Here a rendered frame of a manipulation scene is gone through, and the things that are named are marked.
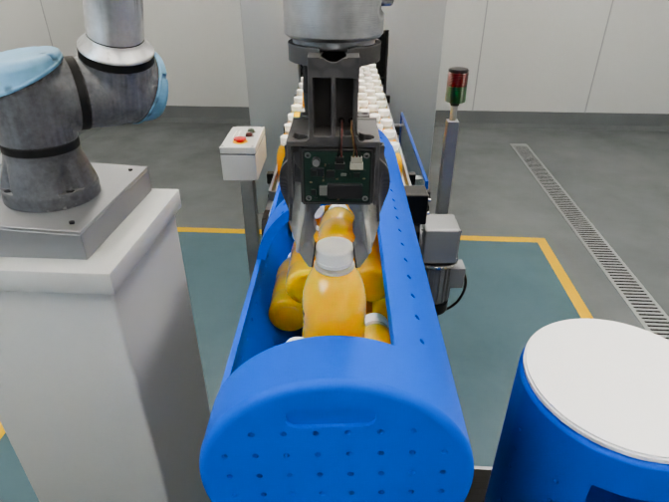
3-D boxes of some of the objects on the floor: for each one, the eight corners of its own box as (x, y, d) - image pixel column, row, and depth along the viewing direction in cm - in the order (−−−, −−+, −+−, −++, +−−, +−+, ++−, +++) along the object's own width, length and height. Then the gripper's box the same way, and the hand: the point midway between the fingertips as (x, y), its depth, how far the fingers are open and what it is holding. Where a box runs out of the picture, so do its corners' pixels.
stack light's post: (418, 375, 217) (447, 122, 161) (417, 368, 221) (445, 118, 165) (427, 375, 217) (460, 122, 161) (426, 368, 221) (457, 118, 165)
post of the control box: (262, 404, 203) (238, 170, 152) (264, 396, 206) (240, 165, 155) (272, 404, 203) (251, 170, 152) (273, 396, 206) (253, 165, 155)
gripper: (248, 52, 34) (269, 304, 45) (418, 53, 34) (397, 306, 45) (265, 33, 42) (279, 254, 53) (404, 34, 41) (389, 255, 52)
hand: (334, 251), depth 51 cm, fingers closed on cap, 4 cm apart
